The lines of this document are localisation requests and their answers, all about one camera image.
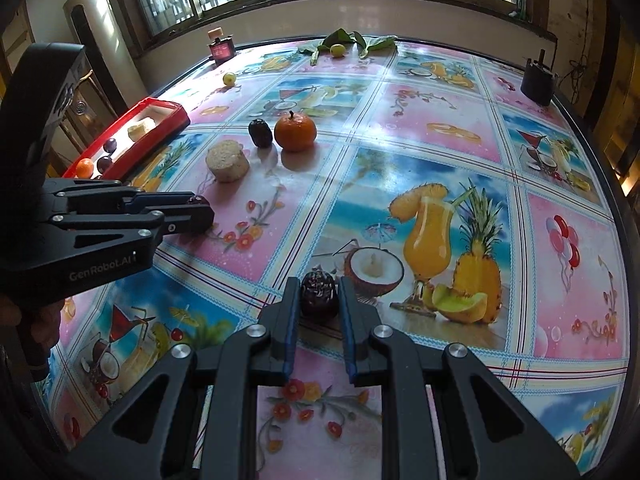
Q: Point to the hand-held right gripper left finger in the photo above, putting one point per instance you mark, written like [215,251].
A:
[280,345]

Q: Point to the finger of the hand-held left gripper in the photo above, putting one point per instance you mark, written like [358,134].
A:
[185,222]
[100,195]

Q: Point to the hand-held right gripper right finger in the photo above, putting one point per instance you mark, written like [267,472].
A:
[357,355]

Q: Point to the small orange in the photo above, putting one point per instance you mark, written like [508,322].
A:
[85,168]

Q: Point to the wrinkled dark date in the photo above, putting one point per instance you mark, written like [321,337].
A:
[318,294]

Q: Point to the red tray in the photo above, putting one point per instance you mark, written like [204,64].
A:
[160,132]

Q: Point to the person's left hand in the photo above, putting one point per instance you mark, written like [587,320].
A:
[50,322]

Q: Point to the dark plum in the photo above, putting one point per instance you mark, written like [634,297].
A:
[105,163]

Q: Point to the small dark purple fruit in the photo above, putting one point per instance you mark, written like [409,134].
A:
[110,146]

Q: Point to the wooden chair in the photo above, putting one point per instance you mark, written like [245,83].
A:
[79,106]

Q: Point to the round sugarcane piece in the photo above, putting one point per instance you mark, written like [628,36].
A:
[227,161]

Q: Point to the small sugarcane piece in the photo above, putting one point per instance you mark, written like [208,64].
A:
[141,128]

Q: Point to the smooth dark date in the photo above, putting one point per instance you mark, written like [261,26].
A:
[260,133]

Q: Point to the standing air conditioner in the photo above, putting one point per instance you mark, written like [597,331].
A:
[107,30]

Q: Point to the orange with stem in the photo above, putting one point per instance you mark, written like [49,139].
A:
[295,132]

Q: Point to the small green fruit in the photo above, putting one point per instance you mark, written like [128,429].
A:
[229,79]

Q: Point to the perfume bottle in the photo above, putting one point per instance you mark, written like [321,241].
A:
[221,50]

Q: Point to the fruit print tablecloth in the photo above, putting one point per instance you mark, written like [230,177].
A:
[450,160]

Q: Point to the green leafy twig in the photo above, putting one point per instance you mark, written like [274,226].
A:
[380,43]

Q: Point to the black cylindrical holder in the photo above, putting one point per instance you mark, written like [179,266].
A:
[538,85]

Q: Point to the green bottle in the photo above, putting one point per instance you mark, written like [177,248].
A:
[522,0]

